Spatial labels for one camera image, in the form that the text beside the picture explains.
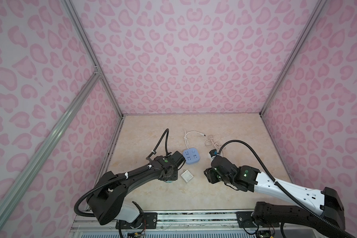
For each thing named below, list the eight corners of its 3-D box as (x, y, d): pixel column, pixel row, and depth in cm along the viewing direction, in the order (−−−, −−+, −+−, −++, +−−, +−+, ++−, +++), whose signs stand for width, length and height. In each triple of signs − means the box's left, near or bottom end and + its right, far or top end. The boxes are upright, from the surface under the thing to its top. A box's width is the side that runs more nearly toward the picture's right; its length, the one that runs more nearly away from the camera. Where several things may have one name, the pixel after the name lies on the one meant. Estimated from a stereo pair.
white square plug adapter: (186, 183, 87) (187, 181, 85) (180, 176, 89) (180, 174, 87) (192, 177, 89) (193, 175, 87) (186, 171, 91) (186, 169, 89)
